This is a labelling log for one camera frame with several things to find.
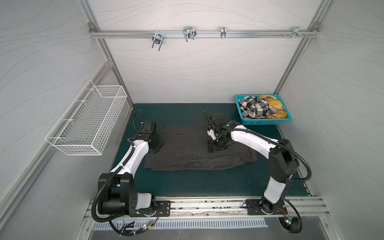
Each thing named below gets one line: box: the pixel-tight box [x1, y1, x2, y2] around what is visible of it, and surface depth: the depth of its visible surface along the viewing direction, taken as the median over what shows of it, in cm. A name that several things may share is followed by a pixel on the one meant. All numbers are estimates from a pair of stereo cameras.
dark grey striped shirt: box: [144, 124, 258, 172], surface depth 92 cm
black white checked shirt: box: [238, 96, 270, 119], surface depth 107 cm
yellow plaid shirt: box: [257, 94, 287, 119], surface depth 106 cm
